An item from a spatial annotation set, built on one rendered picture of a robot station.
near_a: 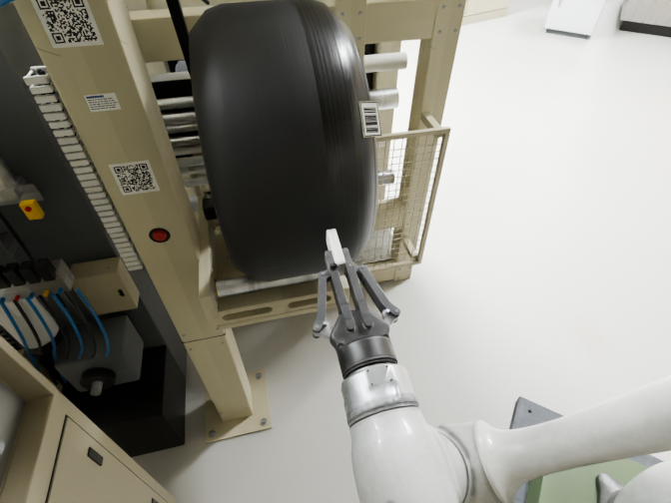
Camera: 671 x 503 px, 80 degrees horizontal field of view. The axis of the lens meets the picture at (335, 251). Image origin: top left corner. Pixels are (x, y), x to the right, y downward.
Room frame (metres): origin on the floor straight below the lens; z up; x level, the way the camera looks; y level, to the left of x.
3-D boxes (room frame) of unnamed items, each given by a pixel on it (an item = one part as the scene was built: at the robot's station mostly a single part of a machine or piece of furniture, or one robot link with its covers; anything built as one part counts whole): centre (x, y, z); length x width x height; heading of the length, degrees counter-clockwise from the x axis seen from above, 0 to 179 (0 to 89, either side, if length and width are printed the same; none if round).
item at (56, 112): (0.70, 0.50, 1.19); 0.05 x 0.04 x 0.48; 13
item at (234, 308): (0.69, 0.15, 0.83); 0.36 x 0.09 x 0.06; 103
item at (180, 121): (1.14, 0.48, 1.05); 0.20 x 0.15 x 0.30; 103
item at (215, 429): (0.75, 0.42, 0.01); 0.27 x 0.27 x 0.02; 13
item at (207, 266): (0.78, 0.35, 0.90); 0.40 x 0.03 x 0.10; 13
